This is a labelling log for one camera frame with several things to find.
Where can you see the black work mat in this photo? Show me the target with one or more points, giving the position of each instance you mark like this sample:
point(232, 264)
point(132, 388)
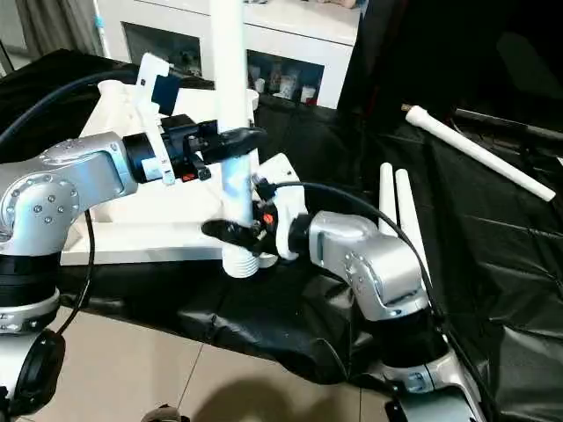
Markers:
point(493, 264)

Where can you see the white cabinet with glass doors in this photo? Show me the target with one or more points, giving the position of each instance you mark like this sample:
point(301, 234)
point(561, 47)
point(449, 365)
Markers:
point(290, 35)

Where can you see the white plastic table top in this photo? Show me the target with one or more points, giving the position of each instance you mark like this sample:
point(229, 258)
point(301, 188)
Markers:
point(149, 207)

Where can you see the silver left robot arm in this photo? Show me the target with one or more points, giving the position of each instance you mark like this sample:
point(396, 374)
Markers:
point(62, 189)

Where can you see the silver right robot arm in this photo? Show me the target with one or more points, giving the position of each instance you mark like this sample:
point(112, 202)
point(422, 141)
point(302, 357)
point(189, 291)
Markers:
point(369, 259)

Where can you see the white plastic table leg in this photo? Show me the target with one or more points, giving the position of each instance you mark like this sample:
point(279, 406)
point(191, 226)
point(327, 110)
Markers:
point(230, 61)
point(387, 198)
point(409, 220)
point(479, 149)

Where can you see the robot leg with black foot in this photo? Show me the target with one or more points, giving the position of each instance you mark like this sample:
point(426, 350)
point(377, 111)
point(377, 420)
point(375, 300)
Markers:
point(167, 413)

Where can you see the black metal bar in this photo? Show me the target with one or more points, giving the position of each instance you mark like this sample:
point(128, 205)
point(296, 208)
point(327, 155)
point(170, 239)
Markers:
point(510, 123)

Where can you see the grey curtain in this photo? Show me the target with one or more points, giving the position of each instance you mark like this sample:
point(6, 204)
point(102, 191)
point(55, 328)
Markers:
point(57, 22)

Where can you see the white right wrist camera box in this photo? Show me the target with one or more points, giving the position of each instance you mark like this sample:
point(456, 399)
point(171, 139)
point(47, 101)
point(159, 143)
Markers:
point(280, 176)

